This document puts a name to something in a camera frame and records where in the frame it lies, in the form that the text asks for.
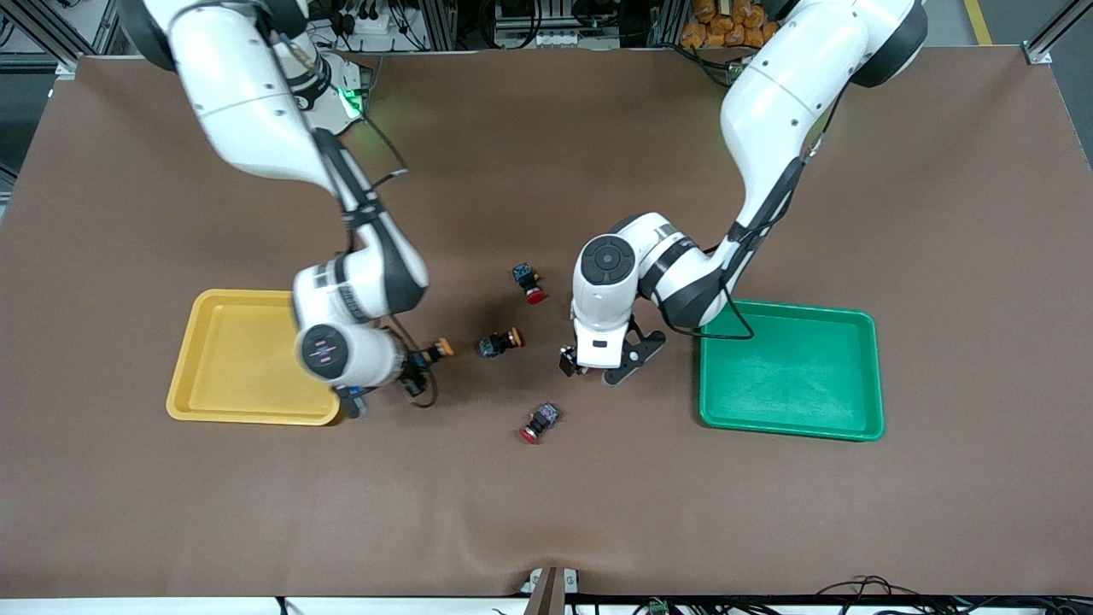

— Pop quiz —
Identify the green plastic tray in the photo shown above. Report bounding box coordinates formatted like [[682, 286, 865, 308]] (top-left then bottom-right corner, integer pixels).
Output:
[[698, 299, 886, 442]]

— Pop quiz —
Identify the black silver control device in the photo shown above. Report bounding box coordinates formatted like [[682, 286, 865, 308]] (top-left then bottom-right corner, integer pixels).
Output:
[[494, 0, 622, 50]]

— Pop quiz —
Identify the white power strip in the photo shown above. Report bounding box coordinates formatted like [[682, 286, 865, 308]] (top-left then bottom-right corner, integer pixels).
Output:
[[329, 0, 411, 50]]

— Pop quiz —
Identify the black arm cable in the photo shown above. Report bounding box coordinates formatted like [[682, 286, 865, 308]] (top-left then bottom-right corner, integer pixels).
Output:
[[316, 120, 411, 257], [658, 128, 825, 343]]

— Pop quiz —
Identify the black cable bundle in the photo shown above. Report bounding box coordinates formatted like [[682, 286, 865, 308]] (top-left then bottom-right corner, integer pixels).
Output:
[[803, 577, 1093, 615]]

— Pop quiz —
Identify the orange mesh bag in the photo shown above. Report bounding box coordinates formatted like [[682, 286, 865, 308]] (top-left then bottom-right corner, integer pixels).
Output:
[[681, 0, 769, 50]]

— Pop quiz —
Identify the brown table mat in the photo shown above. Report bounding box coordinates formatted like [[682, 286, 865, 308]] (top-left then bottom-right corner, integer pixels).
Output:
[[0, 47, 1093, 599]]

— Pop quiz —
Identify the yellow plastic tray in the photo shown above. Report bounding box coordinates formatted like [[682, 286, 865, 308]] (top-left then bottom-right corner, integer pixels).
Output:
[[166, 289, 342, 426]]

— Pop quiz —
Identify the aluminium frame profile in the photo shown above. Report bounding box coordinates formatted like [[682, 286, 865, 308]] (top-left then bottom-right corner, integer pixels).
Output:
[[1025, 0, 1093, 65], [0, 0, 129, 79]]

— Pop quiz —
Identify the red push button switch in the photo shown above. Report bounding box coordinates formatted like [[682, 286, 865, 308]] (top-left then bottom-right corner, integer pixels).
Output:
[[512, 263, 548, 306], [518, 402, 562, 445]]

